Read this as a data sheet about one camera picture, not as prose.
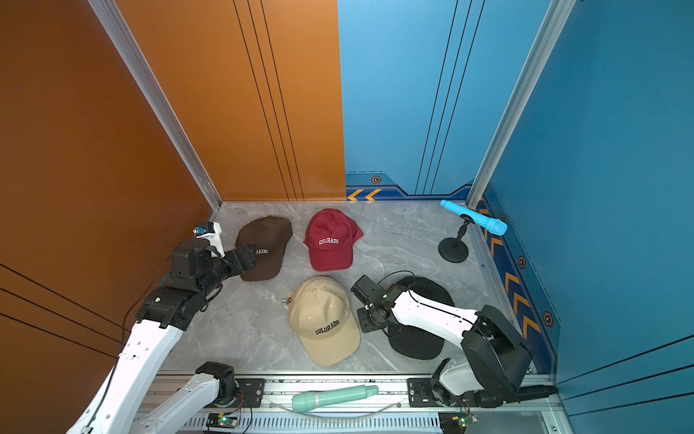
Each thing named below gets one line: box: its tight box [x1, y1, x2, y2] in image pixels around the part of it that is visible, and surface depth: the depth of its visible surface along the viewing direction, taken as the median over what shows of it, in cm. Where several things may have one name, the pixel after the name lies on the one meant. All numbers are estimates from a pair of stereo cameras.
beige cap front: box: [281, 276, 362, 367], surface depth 82 cm
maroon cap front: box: [303, 207, 365, 273], surface depth 101 cm
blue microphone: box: [440, 199, 508, 236], surface depth 84 cm
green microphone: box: [291, 385, 380, 414], surface depth 71 cm
